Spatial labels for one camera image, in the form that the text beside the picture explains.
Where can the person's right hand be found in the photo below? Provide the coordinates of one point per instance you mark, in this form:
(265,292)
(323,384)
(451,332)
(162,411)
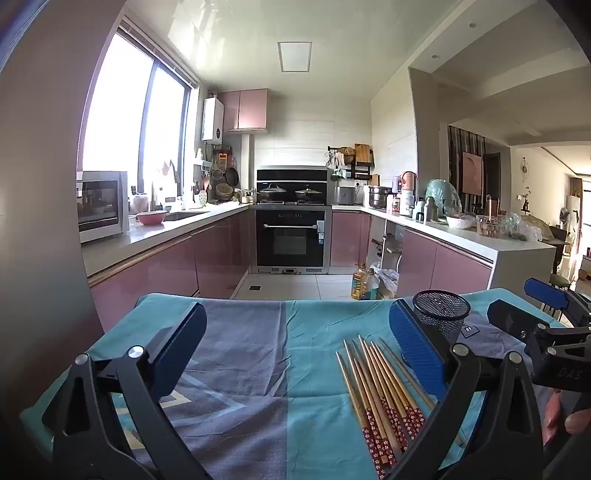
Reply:
(575,422)

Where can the square ceiling light panel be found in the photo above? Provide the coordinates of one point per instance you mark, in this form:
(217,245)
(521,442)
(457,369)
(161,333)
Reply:
(295,56)

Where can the plastic bag of greens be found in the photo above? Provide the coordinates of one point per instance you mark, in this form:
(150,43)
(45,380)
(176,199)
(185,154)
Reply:
(521,228)

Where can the blue grey printed tablecloth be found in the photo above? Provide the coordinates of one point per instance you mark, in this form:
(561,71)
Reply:
(277,369)

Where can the dark thermos bottle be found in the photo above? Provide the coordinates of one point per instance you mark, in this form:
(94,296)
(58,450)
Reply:
(431,210)

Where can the pink base cabinets with sink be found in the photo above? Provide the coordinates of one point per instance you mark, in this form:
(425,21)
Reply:
(184,263)

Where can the silver microwave oven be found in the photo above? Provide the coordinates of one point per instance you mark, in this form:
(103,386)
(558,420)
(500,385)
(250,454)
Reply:
(99,205)

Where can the white wall water heater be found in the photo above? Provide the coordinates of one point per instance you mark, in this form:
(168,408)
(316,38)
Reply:
(212,120)

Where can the black built-in oven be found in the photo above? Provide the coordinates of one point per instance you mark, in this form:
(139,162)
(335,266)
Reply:
(291,240)

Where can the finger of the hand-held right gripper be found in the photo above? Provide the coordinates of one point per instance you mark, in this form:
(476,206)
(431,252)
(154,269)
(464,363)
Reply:
(512,318)
(545,293)

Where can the small pot with lid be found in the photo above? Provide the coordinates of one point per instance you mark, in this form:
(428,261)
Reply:
(308,191)

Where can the pink bowl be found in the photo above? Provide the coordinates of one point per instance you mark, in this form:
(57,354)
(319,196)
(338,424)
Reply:
(151,218)

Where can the bundle of bamboo chopsticks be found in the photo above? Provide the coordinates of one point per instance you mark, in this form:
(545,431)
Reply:
(374,392)

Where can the pink thermal kettle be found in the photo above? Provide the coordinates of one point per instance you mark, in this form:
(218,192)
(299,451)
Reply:
(408,184)

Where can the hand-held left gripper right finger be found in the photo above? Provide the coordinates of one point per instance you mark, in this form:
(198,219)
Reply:
(418,346)

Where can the black wok with lid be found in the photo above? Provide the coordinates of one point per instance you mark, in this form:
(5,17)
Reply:
(272,190)

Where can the cooking oil bottle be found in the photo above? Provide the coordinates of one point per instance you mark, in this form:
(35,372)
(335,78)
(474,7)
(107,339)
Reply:
(362,286)

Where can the clear plastic bag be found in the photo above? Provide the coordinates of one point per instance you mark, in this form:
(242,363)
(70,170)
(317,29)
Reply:
(387,282)

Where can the wall ornament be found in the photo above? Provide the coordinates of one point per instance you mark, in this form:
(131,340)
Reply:
(524,168)

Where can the black integrated stove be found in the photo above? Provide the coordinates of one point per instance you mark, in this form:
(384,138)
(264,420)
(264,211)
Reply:
(293,175)

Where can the white bowl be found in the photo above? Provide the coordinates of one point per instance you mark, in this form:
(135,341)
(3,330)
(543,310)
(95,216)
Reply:
(459,222)

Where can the mint green air fryer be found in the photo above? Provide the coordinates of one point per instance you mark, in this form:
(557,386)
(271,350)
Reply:
(441,196)

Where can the pink base cabinets peninsula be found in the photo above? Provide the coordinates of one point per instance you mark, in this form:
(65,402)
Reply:
(443,263)

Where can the framed wall picture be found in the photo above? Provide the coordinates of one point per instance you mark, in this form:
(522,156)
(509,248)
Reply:
(473,173)

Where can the black wall rack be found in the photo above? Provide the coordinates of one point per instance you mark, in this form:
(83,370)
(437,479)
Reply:
(348,170)

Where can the copper tumbler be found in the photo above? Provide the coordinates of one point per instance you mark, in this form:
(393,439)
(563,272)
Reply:
(493,208)

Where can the black mesh utensil holder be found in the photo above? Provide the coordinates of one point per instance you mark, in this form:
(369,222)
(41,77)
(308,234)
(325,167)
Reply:
(443,318)

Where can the silver countertop appliance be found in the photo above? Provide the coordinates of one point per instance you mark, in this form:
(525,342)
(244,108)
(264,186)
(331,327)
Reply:
(345,196)

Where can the kitchen window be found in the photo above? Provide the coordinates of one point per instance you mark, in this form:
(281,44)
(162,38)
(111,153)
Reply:
(120,115)

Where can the grey refrigerator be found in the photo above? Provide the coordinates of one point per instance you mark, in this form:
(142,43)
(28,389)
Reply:
(41,184)

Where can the pink wall cabinet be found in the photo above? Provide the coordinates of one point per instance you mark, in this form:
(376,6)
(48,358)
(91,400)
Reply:
(244,110)

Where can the clear egg container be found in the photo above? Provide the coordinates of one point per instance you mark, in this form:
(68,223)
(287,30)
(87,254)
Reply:
(489,227)

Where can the wooden cutting board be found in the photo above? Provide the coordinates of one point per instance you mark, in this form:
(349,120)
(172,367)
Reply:
(363,153)

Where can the black frying pan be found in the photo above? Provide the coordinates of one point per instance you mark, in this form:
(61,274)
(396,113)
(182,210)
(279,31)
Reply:
(232,177)

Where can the stainless steamer pot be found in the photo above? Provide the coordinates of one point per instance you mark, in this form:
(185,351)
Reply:
(379,197)

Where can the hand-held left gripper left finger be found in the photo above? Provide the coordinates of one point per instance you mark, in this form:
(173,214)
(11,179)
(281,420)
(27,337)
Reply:
(180,350)

